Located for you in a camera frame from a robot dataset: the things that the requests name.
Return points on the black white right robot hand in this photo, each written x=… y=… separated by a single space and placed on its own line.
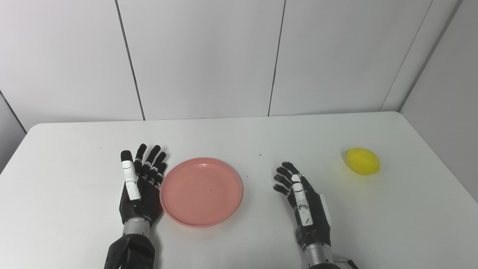
x=315 y=224

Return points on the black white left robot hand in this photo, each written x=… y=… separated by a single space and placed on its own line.
x=143 y=201

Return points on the pink round plate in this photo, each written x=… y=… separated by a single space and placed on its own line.
x=201 y=192

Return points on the yellow lemon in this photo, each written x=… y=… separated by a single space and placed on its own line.
x=363 y=161

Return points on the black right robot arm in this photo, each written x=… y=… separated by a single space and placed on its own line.
x=319 y=256

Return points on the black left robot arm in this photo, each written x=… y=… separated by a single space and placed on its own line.
x=130 y=250

